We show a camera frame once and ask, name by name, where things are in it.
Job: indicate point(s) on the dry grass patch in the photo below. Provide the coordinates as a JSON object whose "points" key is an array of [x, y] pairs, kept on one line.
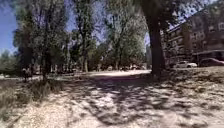
{"points": [[20, 96]]}

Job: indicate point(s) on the dark car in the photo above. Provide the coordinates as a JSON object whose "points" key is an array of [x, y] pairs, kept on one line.
{"points": [[211, 62]]}

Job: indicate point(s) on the white car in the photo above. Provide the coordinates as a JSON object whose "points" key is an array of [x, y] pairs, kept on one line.
{"points": [[186, 64]]}

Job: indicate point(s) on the multi-storey building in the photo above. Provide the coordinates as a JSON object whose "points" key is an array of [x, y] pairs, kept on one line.
{"points": [[200, 33]]}

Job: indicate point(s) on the pale gravel path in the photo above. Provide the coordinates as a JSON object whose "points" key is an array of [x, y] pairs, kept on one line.
{"points": [[116, 103]]}

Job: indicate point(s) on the bare dry ground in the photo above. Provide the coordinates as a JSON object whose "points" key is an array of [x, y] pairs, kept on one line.
{"points": [[203, 75]]}

